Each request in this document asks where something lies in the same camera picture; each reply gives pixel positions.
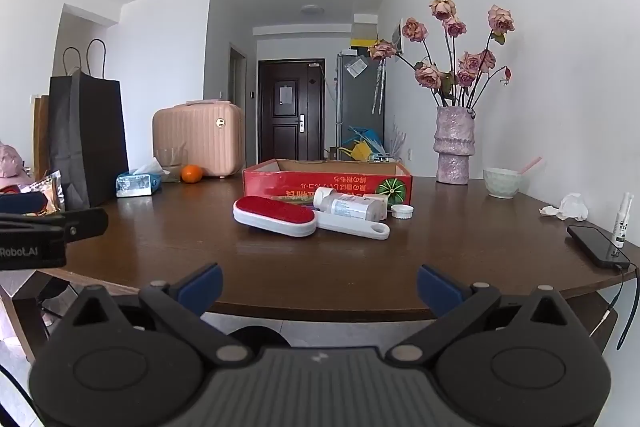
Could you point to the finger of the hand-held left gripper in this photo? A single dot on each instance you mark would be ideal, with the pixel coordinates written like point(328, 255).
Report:
point(80, 223)

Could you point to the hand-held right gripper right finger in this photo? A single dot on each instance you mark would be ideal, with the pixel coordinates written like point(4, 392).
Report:
point(441, 288)

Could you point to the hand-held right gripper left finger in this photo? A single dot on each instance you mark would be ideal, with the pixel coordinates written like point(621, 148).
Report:
point(200, 288)

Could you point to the red and white lint brush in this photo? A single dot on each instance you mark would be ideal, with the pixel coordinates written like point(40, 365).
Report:
point(272, 212)

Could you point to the white plastic bottle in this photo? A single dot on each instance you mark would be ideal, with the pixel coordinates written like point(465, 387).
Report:
point(347, 206)

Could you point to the red cardboard box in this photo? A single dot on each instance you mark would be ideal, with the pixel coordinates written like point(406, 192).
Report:
point(280, 182)

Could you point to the foil snack bag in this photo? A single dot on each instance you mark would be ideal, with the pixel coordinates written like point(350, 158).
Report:
point(50, 192)

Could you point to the blue tissue pack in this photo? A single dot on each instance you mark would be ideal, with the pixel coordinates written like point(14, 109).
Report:
point(134, 186)

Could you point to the black paper bag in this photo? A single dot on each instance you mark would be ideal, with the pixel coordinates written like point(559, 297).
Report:
point(87, 142)

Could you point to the white round cap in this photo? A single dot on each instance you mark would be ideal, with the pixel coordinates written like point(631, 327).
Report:
point(402, 211)

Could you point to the clear plastic cup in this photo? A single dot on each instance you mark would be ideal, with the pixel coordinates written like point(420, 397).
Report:
point(170, 162)

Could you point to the orange fruit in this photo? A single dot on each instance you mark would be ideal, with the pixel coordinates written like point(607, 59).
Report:
point(191, 174)

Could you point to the white ceramic bowl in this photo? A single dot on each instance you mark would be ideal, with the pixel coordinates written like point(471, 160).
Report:
point(501, 184)

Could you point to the pink ceramic vase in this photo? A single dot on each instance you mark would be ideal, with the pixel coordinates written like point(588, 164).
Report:
point(454, 147)

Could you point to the pink suitcase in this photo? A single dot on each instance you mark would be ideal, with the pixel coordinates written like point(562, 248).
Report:
point(200, 139)

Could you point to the pink spoon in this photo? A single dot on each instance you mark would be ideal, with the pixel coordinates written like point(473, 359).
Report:
point(531, 165)

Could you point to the crumpled white tissue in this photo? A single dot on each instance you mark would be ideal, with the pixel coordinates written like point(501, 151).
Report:
point(572, 206)

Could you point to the black smartphone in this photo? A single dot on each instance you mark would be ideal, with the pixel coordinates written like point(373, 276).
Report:
point(595, 244)

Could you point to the blue and yellow umbrella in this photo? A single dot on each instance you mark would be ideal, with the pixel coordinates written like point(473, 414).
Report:
point(362, 147)

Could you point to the grey interior door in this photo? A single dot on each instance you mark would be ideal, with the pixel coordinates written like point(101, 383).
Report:
point(238, 107)

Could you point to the white spray bottle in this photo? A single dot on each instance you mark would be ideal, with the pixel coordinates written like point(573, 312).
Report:
point(621, 224)

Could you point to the dark brown entrance door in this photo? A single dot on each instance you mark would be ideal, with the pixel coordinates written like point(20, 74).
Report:
point(290, 117)

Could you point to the grey refrigerator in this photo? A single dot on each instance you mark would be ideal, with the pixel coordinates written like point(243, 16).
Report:
point(357, 107)

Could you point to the bunch of dried pink roses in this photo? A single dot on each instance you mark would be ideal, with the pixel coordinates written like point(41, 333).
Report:
point(430, 76)

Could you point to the yellow box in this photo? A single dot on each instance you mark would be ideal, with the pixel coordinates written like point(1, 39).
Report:
point(362, 43)

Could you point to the round ceiling lamp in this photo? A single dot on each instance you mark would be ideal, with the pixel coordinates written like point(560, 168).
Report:
point(312, 9)

